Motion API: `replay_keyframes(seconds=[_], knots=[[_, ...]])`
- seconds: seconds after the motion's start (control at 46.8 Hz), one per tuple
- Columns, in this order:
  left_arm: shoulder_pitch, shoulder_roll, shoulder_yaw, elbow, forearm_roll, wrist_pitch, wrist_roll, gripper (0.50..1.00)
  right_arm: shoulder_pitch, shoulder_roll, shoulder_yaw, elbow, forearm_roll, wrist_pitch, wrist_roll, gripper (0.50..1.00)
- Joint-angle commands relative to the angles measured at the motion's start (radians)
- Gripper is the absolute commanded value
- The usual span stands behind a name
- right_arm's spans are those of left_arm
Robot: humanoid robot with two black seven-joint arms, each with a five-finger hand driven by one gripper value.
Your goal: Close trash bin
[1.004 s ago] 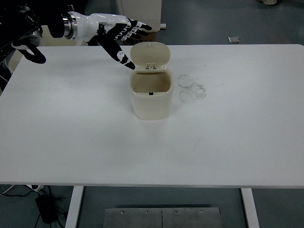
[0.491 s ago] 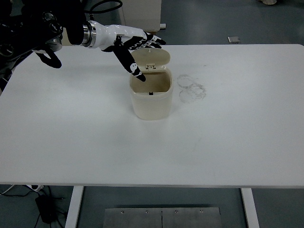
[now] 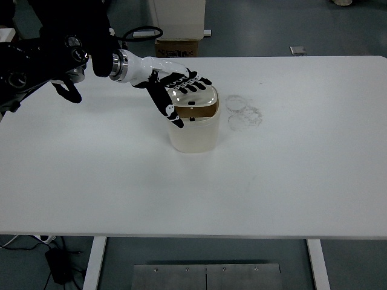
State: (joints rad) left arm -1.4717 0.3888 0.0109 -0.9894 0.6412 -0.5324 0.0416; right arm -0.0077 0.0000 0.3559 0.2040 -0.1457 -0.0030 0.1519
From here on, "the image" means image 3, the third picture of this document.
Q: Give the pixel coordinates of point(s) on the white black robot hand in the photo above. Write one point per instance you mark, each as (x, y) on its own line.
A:
(145, 68)

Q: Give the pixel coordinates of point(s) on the cream plastic trash bin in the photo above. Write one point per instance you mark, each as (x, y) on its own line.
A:
(196, 136)

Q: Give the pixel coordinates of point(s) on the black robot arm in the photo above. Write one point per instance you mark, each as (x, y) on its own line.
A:
(60, 57)

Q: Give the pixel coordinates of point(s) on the brown cardboard box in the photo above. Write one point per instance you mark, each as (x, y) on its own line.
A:
(178, 48)

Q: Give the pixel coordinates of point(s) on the grey metal base bar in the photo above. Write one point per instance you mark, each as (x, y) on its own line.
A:
(208, 33)

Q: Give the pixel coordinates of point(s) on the white side table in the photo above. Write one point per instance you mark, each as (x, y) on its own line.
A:
(5, 34)

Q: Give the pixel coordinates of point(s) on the small grey floor plate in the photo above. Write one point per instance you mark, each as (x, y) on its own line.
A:
(297, 50)

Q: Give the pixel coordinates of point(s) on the white table leg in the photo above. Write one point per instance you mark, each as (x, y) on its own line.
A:
(319, 266)
(94, 262)

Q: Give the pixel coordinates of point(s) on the white round object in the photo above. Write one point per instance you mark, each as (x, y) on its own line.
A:
(344, 1)

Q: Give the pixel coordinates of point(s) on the black power adapter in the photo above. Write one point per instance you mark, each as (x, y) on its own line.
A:
(59, 266)

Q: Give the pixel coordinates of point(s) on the grey metal plate with screws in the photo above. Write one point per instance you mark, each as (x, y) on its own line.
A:
(205, 278)

